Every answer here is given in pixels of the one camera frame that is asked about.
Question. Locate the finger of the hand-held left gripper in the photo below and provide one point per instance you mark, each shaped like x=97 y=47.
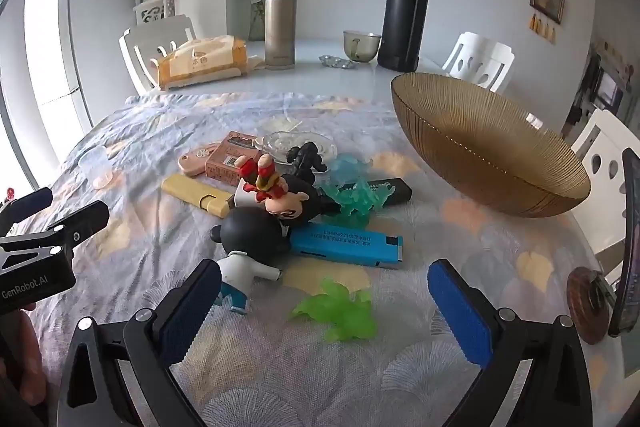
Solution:
x=85 y=217
x=32 y=203

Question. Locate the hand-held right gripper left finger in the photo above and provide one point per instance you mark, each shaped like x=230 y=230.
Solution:
x=185 y=317

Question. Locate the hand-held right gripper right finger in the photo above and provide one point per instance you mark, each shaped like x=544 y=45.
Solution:
x=460 y=312

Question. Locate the clear plastic cup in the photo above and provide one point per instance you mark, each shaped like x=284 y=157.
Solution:
x=96 y=167

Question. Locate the green translucent flame toy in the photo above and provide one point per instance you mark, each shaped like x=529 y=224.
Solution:
x=357 y=199

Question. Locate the amber ribbed glass bowl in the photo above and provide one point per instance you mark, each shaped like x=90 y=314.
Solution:
x=475 y=132

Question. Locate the black gorilla figure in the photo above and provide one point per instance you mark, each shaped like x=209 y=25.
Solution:
x=305 y=159

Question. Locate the person's left hand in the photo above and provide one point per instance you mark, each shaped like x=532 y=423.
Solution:
x=32 y=362

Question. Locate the red flower ornament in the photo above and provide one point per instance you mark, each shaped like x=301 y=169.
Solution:
x=8 y=195

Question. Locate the printed leaf tablecloth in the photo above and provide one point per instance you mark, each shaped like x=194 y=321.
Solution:
x=150 y=207

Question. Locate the black white cartoon figure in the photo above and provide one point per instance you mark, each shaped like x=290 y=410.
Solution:
x=255 y=237

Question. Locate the yellow lighter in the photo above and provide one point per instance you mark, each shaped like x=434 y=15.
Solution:
x=190 y=192

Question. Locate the light green splat toy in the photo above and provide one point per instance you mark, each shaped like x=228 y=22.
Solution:
x=345 y=312

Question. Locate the pink key fob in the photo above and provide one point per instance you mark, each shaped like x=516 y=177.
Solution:
x=195 y=159

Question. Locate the round wooden phone stand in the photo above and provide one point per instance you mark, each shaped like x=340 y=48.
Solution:
x=590 y=302

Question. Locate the blue lighter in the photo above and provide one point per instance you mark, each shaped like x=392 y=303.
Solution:
x=345 y=244

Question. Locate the black rectangular device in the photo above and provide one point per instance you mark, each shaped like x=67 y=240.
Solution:
x=397 y=192

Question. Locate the red yellow toy figure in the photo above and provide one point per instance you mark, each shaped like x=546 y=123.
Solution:
x=260 y=179

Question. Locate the pink cardboard box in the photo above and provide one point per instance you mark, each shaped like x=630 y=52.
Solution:
x=230 y=157

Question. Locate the black-haired doll figure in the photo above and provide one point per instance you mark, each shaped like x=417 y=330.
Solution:
x=297 y=197

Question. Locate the white refrigerator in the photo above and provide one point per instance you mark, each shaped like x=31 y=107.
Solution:
x=85 y=47

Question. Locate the blue translucent flame toy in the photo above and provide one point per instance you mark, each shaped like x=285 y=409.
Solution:
x=350 y=167

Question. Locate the white dining chair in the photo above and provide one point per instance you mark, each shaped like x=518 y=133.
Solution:
x=145 y=42
x=475 y=52
x=600 y=132

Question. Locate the orange tissue pack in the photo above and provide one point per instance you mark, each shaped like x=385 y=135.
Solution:
x=200 y=62

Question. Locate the clear glass dish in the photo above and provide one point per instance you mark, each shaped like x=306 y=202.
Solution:
x=280 y=144

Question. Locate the white carved shelf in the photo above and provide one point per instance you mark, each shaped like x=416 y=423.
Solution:
x=152 y=12

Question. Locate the clear glass vase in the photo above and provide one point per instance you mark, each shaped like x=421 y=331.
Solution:
x=256 y=19

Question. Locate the cluttered display cabinet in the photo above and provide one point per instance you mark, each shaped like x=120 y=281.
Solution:
x=605 y=87

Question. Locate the gold thermos flask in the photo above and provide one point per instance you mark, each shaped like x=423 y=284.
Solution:
x=280 y=32

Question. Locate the small glass dish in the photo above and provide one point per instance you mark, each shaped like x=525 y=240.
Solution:
x=337 y=62

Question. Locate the olive glass cup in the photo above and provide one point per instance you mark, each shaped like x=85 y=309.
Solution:
x=362 y=47

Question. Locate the yellow hanging tassels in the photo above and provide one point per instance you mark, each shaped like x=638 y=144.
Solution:
x=542 y=27

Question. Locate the tall black thermos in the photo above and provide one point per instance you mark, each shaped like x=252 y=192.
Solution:
x=405 y=7

